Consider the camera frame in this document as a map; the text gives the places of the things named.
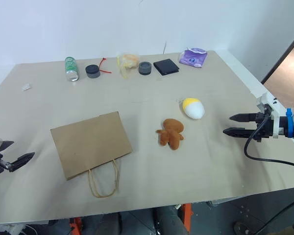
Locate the white and yellow egg plush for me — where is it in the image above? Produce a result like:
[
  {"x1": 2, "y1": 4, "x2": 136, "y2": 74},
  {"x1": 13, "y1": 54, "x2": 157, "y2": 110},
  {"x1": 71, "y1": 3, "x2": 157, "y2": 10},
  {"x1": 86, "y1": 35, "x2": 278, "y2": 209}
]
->
[{"x1": 178, "y1": 97, "x2": 206, "y2": 120}]

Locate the brown gingerbread man plush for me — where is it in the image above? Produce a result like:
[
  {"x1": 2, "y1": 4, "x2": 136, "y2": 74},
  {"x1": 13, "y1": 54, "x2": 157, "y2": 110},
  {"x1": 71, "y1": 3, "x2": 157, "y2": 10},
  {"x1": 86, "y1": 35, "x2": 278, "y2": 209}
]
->
[{"x1": 155, "y1": 118, "x2": 185, "y2": 150}]

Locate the dark door frame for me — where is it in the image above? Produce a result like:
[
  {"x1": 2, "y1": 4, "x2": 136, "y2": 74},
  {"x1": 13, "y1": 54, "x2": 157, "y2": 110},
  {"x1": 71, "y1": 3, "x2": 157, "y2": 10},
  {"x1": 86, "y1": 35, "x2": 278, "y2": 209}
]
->
[{"x1": 260, "y1": 31, "x2": 294, "y2": 85}]

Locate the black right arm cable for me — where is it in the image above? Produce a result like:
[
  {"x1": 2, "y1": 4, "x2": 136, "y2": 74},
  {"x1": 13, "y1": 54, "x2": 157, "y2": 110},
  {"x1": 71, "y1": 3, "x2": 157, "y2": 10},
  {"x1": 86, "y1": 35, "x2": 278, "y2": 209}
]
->
[{"x1": 244, "y1": 114, "x2": 294, "y2": 170}]

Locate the clear bag with yellow contents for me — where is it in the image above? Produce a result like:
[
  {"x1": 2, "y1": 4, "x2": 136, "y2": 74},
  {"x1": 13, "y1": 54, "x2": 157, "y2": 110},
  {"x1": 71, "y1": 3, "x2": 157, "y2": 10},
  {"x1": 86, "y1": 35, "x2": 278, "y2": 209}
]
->
[{"x1": 116, "y1": 51, "x2": 141, "y2": 79}]

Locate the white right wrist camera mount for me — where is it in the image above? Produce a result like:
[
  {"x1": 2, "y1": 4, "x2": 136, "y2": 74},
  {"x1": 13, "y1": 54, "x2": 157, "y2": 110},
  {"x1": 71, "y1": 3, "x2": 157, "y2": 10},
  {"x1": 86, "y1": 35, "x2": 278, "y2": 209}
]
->
[{"x1": 256, "y1": 92, "x2": 288, "y2": 140}]

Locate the dark rounded shape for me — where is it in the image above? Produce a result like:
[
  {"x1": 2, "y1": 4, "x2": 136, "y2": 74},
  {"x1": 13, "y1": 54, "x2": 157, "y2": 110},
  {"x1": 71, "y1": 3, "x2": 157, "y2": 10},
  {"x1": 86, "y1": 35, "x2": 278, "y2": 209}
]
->
[{"x1": 152, "y1": 205, "x2": 190, "y2": 235}]

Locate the orange table leg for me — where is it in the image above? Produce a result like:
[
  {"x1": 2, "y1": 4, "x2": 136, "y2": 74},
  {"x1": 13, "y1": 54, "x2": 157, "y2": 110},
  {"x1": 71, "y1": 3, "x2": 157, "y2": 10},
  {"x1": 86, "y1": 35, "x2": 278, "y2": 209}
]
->
[
  {"x1": 179, "y1": 203, "x2": 193, "y2": 234},
  {"x1": 68, "y1": 216, "x2": 83, "y2": 235}
]

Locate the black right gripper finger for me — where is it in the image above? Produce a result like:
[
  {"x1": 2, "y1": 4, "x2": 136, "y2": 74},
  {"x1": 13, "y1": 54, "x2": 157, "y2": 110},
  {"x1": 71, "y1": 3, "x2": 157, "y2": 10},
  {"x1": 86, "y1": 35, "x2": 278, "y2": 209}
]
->
[
  {"x1": 228, "y1": 112, "x2": 259, "y2": 123},
  {"x1": 222, "y1": 126, "x2": 255, "y2": 140}
]

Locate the purple wipes packet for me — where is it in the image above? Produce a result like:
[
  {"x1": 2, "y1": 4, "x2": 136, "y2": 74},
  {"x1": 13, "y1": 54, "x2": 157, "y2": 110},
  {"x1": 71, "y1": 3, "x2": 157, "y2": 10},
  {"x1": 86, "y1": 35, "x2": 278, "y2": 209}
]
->
[{"x1": 178, "y1": 47, "x2": 208, "y2": 69}]

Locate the grey round container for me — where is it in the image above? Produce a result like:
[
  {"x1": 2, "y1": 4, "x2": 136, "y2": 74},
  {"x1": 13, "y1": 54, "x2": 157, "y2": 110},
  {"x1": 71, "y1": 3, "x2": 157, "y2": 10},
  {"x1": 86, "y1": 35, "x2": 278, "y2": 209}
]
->
[{"x1": 138, "y1": 61, "x2": 152, "y2": 76}]

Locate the red zip tie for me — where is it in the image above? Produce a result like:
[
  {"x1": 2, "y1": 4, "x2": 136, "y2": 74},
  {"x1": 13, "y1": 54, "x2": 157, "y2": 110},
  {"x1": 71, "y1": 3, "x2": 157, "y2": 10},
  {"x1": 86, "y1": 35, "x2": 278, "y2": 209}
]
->
[{"x1": 98, "y1": 57, "x2": 112, "y2": 75}]

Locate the black round container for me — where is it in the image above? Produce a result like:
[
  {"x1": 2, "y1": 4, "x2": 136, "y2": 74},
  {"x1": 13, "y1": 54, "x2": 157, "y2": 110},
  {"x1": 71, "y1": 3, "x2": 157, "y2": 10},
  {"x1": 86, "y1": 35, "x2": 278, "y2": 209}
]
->
[{"x1": 85, "y1": 64, "x2": 100, "y2": 79}]

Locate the black wallet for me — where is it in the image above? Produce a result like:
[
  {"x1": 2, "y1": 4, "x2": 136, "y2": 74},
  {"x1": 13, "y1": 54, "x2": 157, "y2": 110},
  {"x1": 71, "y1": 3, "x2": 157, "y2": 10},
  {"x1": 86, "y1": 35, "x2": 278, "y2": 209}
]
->
[{"x1": 153, "y1": 59, "x2": 180, "y2": 76}]

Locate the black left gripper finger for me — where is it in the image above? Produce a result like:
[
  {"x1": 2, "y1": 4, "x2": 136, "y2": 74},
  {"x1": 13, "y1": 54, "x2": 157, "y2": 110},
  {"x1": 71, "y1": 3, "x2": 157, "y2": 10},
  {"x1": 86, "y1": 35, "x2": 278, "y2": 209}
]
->
[
  {"x1": 0, "y1": 140, "x2": 15, "y2": 154},
  {"x1": 8, "y1": 152, "x2": 36, "y2": 172}
]

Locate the grey metal table frame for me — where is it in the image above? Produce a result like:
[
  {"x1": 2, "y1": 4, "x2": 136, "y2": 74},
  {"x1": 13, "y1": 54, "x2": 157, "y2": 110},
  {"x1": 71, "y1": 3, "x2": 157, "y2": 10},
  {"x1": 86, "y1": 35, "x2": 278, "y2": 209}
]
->
[{"x1": 207, "y1": 188, "x2": 294, "y2": 235}]

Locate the brown paper bag with handles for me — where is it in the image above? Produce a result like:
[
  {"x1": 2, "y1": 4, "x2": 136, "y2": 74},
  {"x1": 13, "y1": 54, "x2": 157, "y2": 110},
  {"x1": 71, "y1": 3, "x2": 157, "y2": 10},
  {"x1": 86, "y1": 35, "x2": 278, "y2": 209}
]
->
[{"x1": 50, "y1": 111, "x2": 134, "y2": 198}]

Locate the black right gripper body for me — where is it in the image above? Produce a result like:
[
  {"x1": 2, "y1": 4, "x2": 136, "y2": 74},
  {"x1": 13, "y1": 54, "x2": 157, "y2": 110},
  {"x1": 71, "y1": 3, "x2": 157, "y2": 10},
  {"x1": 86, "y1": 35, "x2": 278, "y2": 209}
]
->
[{"x1": 251, "y1": 104, "x2": 277, "y2": 143}]

